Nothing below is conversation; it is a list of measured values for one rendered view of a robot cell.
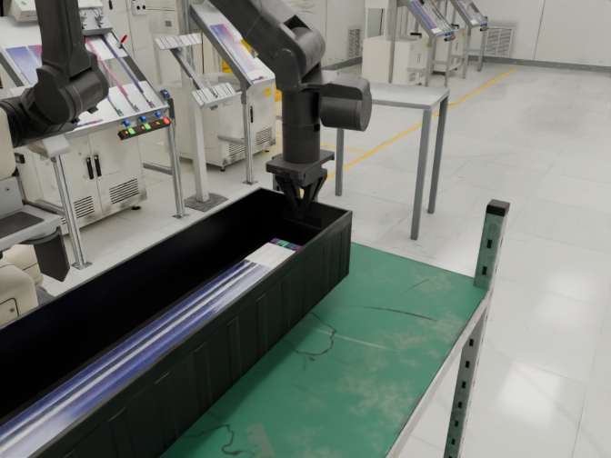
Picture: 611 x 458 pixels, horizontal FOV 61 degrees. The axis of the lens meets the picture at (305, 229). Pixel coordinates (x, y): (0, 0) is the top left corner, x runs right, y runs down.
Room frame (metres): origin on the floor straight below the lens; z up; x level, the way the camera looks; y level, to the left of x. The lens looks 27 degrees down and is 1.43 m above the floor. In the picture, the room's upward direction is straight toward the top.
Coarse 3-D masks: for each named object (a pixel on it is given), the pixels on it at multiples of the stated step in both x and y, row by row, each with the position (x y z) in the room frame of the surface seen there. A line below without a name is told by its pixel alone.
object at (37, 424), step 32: (256, 256) 0.67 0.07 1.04; (288, 256) 0.67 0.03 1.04; (224, 288) 0.59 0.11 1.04; (160, 320) 0.52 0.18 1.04; (192, 320) 0.52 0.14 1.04; (128, 352) 0.46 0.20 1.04; (160, 352) 0.46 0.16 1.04; (64, 384) 0.41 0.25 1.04; (96, 384) 0.41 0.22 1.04; (32, 416) 0.36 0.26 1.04; (64, 416) 0.36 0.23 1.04; (0, 448) 0.33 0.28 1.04; (32, 448) 0.33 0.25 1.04
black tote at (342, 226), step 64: (256, 192) 0.77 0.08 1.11; (192, 256) 0.64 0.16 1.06; (320, 256) 0.62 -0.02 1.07; (64, 320) 0.47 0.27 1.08; (128, 320) 0.54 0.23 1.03; (256, 320) 0.49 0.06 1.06; (0, 384) 0.40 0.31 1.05; (128, 384) 0.34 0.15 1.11; (192, 384) 0.40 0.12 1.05; (64, 448) 0.28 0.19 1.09; (128, 448) 0.33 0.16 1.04
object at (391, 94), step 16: (384, 96) 2.88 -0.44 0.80; (400, 96) 2.88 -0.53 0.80; (416, 96) 2.88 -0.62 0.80; (432, 96) 2.88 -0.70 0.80; (448, 96) 3.08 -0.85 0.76; (336, 128) 3.36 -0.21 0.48; (336, 144) 3.36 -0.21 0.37; (336, 160) 3.36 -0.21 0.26; (336, 176) 3.35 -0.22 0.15; (416, 176) 2.70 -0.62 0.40; (432, 176) 3.07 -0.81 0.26; (336, 192) 3.35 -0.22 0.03; (416, 192) 2.70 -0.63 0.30; (432, 192) 3.06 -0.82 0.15; (416, 208) 2.69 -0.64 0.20; (432, 208) 3.06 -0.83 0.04; (416, 224) 2.69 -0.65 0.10
